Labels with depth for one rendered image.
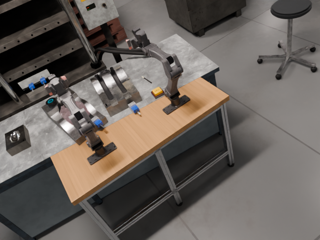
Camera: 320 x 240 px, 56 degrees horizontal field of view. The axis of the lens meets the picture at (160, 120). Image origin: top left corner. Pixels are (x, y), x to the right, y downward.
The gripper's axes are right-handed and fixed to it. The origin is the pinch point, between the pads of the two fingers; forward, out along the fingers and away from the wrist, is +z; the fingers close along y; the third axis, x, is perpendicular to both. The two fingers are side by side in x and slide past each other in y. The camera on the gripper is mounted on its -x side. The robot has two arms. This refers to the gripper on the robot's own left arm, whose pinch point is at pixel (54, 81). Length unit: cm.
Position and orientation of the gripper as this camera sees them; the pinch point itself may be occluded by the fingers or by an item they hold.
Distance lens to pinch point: 206.3
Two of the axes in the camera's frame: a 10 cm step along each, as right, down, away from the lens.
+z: -5.2, -4.9, 7.0
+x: 2.6, 6.9, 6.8
